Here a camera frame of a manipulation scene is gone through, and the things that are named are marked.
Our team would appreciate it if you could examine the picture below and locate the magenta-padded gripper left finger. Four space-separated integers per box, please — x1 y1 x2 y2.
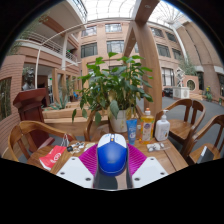
55 143 101 189

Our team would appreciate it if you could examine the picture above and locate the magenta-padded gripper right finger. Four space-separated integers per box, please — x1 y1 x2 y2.
125 143 169 189

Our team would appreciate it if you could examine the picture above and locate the blue and white computer mouse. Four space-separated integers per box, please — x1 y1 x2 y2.
96 133 129 177

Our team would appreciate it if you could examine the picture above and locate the clear plastic packet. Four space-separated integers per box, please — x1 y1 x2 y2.
146 142 166 153

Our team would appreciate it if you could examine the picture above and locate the red and white bag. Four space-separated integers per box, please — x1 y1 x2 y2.
38 134 71 172

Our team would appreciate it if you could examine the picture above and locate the yellow dish soap bottle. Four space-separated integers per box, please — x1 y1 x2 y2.
139 107 156 145

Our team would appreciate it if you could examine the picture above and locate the blue squeeze tube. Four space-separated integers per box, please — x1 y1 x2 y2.
125 118 138 146

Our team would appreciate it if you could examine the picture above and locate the white pump bottle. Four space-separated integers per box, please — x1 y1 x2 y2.
154 109 171 142

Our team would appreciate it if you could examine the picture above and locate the agave plant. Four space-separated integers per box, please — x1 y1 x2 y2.
49 96 69 111

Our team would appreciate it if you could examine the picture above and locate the dark red wooden lectern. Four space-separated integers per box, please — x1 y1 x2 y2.
13 87 51 149

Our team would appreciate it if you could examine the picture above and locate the white planter with sculpture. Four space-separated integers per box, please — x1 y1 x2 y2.
172 67 191 100

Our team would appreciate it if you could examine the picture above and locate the green potted plant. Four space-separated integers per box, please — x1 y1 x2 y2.
71 51 154 134

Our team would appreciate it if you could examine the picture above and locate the yellow flowering plant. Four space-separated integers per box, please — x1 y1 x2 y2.
203 85 214 103

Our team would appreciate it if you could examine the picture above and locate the dark bust sculpture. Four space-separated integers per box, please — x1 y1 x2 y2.
21 67 36 92

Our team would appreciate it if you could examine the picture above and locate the wooden support post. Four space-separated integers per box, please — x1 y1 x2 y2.
122 0 163 118

